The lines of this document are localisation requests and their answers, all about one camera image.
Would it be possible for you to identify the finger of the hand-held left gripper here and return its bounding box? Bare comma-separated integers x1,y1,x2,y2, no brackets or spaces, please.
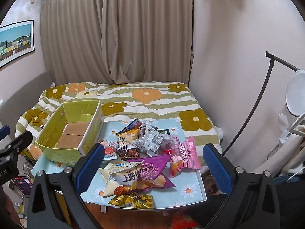
0,131,33,160
0,125,10,141

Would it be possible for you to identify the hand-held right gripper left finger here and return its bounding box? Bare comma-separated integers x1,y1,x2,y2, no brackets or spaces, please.
25,143,106,229

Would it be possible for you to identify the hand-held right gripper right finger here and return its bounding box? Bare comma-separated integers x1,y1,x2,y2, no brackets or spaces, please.
202,143,281,229

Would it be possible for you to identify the blue red snack packet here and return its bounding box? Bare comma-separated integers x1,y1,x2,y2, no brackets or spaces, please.
100,141,119,160

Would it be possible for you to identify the cream orange snack packet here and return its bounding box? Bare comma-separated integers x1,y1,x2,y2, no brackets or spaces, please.
99,167,134,198

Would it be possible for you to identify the pink marshmallow packet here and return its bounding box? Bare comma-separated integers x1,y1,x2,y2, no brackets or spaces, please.
169,137,202,178

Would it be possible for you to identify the green cardboard box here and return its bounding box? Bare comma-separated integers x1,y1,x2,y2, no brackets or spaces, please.
35,99,105,167

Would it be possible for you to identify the white teal snack packet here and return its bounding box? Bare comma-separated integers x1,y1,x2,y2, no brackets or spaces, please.
107,161,146,187

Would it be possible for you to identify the dark brown snack packet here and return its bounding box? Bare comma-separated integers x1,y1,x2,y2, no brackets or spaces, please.
117,141,141,161

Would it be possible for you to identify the yellow snack packet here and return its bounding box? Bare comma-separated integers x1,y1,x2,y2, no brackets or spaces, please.
116,127,140,145

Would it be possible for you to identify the pink white snack packet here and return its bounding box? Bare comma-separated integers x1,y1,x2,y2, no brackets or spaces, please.
167,135,182,149

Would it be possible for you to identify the gold snack packet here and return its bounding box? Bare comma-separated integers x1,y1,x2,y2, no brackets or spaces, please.
108,191,154,209

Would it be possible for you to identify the silver dark blue snack packet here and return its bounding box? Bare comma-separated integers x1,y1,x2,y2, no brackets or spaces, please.
116,118,144,135

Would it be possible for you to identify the purple chips packet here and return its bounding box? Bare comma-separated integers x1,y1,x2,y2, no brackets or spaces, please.
126,155,177,189

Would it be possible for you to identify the grey white snack packet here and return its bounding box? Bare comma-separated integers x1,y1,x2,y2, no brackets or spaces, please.
131,124,177,157

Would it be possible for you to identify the person's left forearm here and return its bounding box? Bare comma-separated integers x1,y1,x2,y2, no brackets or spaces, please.
0,191,21,229

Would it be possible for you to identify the dark laptop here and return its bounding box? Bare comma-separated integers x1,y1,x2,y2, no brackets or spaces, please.
13,176,34,196

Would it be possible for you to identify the daisy print tablecloth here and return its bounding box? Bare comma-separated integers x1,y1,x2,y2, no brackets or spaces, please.
32,118,208,208

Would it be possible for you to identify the grey padded headboard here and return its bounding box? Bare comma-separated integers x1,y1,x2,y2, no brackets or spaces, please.
0,72,53,136

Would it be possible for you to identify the red plastic bag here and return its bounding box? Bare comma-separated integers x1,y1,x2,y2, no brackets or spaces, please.
170,215,200,229

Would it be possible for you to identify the white garment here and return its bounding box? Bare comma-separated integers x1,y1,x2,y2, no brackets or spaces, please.
278,110,305,175

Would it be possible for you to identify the floral striped blanket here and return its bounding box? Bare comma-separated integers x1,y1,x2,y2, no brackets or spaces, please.
15,81,223,163

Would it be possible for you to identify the white round lamp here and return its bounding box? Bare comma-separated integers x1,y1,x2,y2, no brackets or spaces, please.
285,70,305,115

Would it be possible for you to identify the black curved lamp pole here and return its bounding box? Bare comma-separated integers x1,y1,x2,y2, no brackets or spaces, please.
223,51,299,155

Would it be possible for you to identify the beige curtain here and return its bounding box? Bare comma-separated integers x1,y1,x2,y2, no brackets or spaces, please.
40,0,194,85

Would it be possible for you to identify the framed wall poster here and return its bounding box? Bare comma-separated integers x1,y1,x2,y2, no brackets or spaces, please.
0,20,35,68

